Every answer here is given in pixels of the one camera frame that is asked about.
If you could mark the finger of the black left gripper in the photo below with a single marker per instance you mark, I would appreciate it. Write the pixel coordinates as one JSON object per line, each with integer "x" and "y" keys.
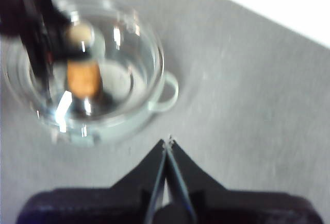
{"x": 38, "y": 59}
{"x": 58, "y": 10}

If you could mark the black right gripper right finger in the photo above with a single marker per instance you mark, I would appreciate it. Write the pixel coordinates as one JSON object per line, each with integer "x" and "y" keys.
{"x": 219, "y": 206}

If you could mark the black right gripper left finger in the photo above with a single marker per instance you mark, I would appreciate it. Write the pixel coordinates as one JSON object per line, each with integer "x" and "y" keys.
{"x": 116, "y": 203}

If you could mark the glass lid with green knob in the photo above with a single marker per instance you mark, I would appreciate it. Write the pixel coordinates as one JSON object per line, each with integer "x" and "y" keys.
{"x": 80, "y": 37}

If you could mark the brown potato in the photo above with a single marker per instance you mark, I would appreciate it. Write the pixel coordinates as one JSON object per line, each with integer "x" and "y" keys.
{"x": 83, "y": 79}

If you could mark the sage green electric cooking pot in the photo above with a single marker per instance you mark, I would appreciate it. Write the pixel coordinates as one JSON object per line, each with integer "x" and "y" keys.
{"x": 121, "y": 131}

